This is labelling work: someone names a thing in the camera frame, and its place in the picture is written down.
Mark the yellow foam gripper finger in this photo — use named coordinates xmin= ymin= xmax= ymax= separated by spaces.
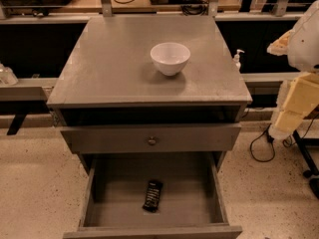
xmin=267 ymin=30 xmax=293 ymax=56
xmin=269 ymin=73 xmax=319 ymax=139

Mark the black rxbar chocolate bar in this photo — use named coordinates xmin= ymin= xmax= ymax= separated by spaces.
xmin=143 ymin=180 xmax=162 ymax=213

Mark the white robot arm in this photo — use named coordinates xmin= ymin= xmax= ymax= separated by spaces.
xmin=267 ymin=0 xmax=319 ymax=139

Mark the grey top drawer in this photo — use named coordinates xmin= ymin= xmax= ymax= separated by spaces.
xmin=61 ymin=123 xmax=241 ymax=154

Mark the grey wooden drawer cabinet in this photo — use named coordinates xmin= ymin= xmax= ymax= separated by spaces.
xmin=46 ymin=14 xmax=253 ymax=239

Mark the round metal drawer knob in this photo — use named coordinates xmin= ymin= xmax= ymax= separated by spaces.
xmin=148 ymin=136 xmax=157 ymax=146

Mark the grey open middle drawer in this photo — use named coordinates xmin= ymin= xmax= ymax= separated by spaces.
xmin=63 ymin=152 xmax=242 ymax=239

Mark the white pump bottle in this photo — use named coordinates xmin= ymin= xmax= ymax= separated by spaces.
xmin=233 ymin=49 xmax=245 ymax=71

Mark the black stand base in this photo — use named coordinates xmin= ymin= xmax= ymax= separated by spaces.
xmin=293 ymin=130 xmax=319 ymax=199

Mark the white ceramic bowl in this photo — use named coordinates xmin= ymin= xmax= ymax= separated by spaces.
xmin=150 ymin=42 xmax=190 ymax=76

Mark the black cable on floor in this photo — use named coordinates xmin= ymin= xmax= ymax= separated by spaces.
xmin=249 ymin=122 xmax=277 ymax=163

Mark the right metal frame post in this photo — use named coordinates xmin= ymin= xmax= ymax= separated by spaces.
xmin=207 ymin=0 xmax=222 ymax=17

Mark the metal frame post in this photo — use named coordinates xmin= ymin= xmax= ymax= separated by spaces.
xmin=207 ymin=0 xmax=222 ymax=17
xmin=98 ymin=0 xmax=114 ymax=18

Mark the left metal frame post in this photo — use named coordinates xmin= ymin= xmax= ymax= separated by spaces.
xmin=98 ymin=0 xmax=114 ymax=18

